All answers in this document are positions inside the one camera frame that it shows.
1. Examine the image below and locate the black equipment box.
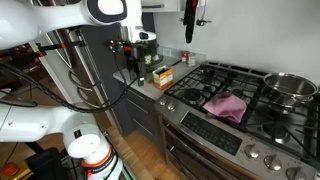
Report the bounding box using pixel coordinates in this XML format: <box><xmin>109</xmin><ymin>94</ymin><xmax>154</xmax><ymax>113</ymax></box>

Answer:
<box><xmin>25</xmin><ymin>147</ymin><xmax>66</xmax><ymax>180</ymax></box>

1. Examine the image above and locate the black oven mitt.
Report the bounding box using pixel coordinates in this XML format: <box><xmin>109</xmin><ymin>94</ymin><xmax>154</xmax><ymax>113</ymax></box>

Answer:
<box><xmin>182</xmin><ymin>0</ymin><xmax>199</xmax><ymax>44</ymax></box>

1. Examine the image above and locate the orange carton box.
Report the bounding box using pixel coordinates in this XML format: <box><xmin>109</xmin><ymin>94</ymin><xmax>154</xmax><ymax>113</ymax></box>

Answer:
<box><xmin>152</xmin><ymin>65</ymin><xmax>175</xmax><ymax>90</ymax></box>

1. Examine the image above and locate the stainless steel gas range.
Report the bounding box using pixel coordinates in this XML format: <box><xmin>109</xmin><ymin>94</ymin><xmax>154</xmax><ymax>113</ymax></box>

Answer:
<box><xmin>153</xmin><ymin>60</ymin><xmax>320</xmax><ymax>180</ymax></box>

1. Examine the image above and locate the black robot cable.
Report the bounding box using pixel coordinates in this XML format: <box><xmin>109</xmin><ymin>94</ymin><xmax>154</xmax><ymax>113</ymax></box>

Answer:
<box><xmin>0</xmin><ymin>29</ymin><xmax>141</xmax><ymax>115</ymax></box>

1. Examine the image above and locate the white cabinet door long handle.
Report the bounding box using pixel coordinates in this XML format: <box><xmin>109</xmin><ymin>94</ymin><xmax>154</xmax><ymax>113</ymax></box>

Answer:
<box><xmin>141</xmin><ymin>0</ymin><xmax>186</xmax><ymax>14</ymax></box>

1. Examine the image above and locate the stainless steel pot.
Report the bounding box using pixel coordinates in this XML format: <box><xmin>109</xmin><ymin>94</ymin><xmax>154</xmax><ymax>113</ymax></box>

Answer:
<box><xmin>261</xmin><ymin>72</ymin><xmax>319</xmax><ymax>108</ymax></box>

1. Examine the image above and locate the white wall outlet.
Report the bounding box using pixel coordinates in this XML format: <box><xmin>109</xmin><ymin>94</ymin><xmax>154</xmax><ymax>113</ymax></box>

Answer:
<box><xmin>162</xmin><ymin>47</ymin><xmax>173</xmax><ymax>58</ymax></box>

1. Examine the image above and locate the hanging metal utensil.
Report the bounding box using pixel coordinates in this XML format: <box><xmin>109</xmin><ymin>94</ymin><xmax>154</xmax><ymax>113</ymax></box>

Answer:
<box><xmin>195</xmin><ymin>0</ymin><xmax>213</xmax><ymax>27</ymax></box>

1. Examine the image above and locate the large silver stove knob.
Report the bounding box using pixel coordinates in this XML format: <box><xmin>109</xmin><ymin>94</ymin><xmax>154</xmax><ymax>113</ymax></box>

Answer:
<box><xmin>244</xmin><ymin>143</ymin><xmax>261</xmax><ymax>160</ymax></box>
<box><xmin>263</xmin><ymin>154</ymin><xmax>283</xmax><ymax>172</ymax></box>
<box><xmin>285</xmin><ymin>165</ymin><xmax>308</xmax><ymax>180</ymax></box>

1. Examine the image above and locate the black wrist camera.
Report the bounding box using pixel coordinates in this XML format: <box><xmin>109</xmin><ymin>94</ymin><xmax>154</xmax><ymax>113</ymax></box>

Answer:
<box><xmin>105</xmin><ymin>39</ymin><xmax>126</xmax><ymax>54</ymax></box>

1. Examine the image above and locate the pink towel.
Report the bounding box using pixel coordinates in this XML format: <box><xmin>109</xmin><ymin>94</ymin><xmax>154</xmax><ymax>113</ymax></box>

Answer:
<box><xmin>203</xmin><ymin>92</ymin><xmax>248</xmax><ymax>124</ymax></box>

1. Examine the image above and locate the red emergency stop button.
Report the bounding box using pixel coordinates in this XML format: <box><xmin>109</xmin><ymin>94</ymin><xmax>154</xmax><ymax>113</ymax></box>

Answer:
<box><xmin>0</xmin><ymin>162</ymin><xmax>20</xmax><ymax>178</ymax></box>

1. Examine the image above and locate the dark grey tall panel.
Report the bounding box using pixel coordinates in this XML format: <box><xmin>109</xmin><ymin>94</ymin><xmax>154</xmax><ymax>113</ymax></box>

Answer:
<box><xmin>79</xmin><ymin>13</ymin><xmax>156</xmax><ymax>134</ymax></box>

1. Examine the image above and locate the stainless steel refrigerator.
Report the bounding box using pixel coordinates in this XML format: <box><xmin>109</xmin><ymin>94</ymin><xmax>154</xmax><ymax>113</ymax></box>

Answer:
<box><xmin>28</xmin><ymin>29</ymin><xmax>114</xmax><ymax>134</ymax></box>

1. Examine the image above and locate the yellow button box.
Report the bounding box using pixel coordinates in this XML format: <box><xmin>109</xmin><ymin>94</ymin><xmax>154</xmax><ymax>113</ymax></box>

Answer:
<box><xmin>0</xmin><ymin>159</ymin><xmax>34</xmax><ymax>180</ymax></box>

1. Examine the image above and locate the black cast iron grate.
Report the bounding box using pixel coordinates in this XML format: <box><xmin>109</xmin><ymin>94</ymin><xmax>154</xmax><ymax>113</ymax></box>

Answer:
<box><xmin>240</xmin><ymin>74</ymin><xmax>320</xmax><ymax>162</ymax></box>
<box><xmin>206</xmin><ymin>69</ymin><xmax>265</xmax><ymax>132</ymax></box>
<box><xmin>164</xmin><ymin>63</ymin><xmax>234</xmax><ymax>113</ymax></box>

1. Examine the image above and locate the black camera clamp arm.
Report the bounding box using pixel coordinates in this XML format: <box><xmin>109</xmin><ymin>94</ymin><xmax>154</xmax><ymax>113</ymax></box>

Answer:
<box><xmin>35</xmin><ymin>39</ymin><xmax>88</xmax><ymax>58</ymax></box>

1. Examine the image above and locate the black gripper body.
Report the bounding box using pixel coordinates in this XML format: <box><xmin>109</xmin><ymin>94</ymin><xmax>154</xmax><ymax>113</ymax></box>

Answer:
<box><xmin>127</xmin><ymin>40</ymin><xmax>158</xmax><ymax>68</ymax></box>

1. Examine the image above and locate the dark grey drawer cabinet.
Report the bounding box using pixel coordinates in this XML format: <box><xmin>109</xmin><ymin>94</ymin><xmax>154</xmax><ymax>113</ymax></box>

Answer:
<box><xmin>114</xmin><ymin>79</ymin><xmax>164</xmax><ymax>148</ymax></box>

